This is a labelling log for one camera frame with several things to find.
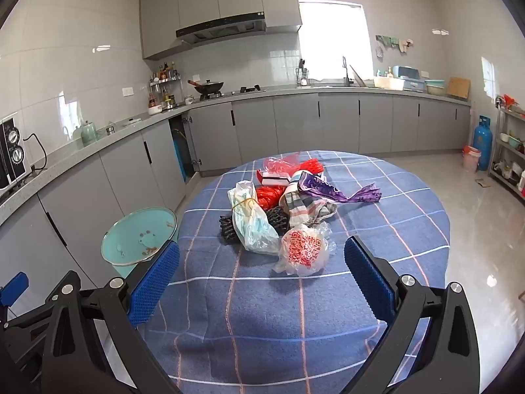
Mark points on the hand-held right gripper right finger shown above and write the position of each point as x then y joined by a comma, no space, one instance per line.
369,283

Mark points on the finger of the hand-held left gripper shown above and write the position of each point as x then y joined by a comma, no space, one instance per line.
14,289

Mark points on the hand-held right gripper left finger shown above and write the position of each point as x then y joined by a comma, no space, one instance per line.
154,283

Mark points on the teal trash bin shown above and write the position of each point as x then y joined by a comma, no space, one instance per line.
135,234

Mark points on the clear bag with red print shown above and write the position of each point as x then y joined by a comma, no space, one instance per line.
303,250

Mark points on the black mesh net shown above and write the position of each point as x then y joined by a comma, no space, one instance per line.
227,227

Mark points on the purple plastic wrapper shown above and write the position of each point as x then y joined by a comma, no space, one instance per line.
324,188

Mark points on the white and blue plastic bag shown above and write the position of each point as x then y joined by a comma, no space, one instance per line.
250,230

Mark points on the small red mesh net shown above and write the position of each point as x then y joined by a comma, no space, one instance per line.
313,166

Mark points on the small white box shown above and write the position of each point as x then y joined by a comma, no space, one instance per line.
275,180

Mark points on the pink plastic bag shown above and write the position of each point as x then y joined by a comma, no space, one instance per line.
279,166

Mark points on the blue plaid tablecloth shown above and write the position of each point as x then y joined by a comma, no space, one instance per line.
246,316

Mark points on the black and silver microwave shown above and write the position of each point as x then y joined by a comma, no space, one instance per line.
10,152

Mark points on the cardboard scrap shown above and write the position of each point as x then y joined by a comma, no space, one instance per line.
482,182

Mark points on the small metal cup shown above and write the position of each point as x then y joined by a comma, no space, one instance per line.
110,130

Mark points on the white and red bucket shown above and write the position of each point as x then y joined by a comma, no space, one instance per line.
471,159

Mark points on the green teapot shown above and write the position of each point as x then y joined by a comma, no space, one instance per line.
88,135

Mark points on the white bowl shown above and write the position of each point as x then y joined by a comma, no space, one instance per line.
155,110

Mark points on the blue gas cylinder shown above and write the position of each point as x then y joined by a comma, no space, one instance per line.
483,141

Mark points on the small glass jar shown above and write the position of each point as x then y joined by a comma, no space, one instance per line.
189,99

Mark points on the metal shelf rack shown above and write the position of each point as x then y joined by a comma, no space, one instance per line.
508,147

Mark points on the metal spice rack with bottles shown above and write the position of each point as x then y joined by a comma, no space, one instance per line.
164,86

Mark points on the white basin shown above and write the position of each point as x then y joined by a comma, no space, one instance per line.
387,83

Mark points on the black wok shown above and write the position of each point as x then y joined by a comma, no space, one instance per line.
207,87

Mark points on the leaning chopping board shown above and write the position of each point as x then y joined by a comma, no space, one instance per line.
357,77

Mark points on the green basin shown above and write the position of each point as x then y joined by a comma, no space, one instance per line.
434,87

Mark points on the gas stove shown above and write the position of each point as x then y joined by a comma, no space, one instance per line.
242,90

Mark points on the blue storage box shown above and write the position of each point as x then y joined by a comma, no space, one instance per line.
410,74

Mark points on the metal faucet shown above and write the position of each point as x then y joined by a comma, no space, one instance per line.
345,69

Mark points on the wooden board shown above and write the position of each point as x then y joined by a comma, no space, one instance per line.
458,87

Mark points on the utensil holder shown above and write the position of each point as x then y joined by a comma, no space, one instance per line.
302,78

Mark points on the bright window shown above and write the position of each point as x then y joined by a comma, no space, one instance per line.
332,41

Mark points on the black range hood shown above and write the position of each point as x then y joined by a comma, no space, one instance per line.
221,28

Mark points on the wall hooks with cloths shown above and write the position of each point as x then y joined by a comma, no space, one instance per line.
393,42

